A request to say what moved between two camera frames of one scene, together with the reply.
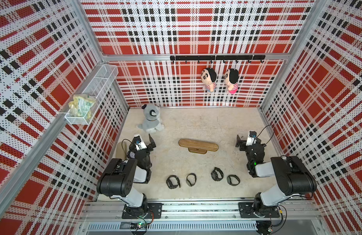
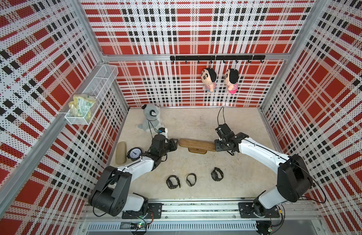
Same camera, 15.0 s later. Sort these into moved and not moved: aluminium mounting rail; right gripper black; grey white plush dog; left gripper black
Moved: left gripper black; right gripper black
Not moved: grey white plush dog; aluminium mounting rail
